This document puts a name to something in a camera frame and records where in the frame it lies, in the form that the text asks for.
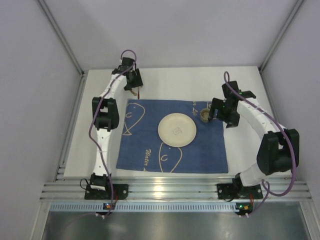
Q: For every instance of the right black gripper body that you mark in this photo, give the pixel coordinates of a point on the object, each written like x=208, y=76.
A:
x=215, y=108

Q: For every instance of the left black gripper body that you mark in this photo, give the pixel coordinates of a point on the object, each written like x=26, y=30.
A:
x=134, y=85

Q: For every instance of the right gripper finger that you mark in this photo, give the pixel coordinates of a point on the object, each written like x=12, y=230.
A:
x=215, y=108
x=233, y=123

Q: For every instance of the perforated cable duct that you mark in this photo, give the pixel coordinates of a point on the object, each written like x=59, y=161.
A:
x=132, y=207

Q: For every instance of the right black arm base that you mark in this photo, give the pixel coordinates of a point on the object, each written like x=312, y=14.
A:
x=236, y=191

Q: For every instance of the aluminium mounting rail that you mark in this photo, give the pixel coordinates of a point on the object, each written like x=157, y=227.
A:
x=144, y=188

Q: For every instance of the cream ceramic plate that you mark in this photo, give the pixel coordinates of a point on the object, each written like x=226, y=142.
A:
x=177, y=130

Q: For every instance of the right aluminium frame post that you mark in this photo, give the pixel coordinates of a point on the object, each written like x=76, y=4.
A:
x=298, y=4

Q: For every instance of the left aluminium frame post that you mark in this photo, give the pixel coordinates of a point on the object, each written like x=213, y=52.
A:
x=59, y=34

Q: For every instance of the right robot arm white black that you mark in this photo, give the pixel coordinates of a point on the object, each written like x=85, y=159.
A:
x=279, y=146

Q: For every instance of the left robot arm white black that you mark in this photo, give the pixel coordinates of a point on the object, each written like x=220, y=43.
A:
x=107, y=109

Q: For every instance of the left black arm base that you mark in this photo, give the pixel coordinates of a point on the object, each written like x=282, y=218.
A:
x=99, y=188

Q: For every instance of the blue placemat cloth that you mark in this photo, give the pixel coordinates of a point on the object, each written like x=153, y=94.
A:
x=141, y=148

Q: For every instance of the aluminium frame post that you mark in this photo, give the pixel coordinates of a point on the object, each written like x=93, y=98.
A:
x=59, y=34
x=298, y=4

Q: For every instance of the speckled ceramic cup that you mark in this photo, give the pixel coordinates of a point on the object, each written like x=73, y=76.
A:
x=205, y=115

